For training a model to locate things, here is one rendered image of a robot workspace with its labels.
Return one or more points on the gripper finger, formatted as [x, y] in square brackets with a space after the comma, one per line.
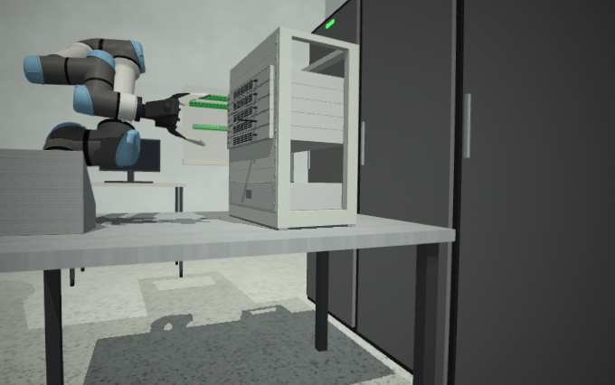
[184, 98]
[182, 132]

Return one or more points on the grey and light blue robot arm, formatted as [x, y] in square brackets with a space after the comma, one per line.
[114, 143]

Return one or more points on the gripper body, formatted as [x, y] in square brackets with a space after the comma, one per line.
[141, 110]

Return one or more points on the white server rack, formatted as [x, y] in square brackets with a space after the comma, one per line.
[289, 106]

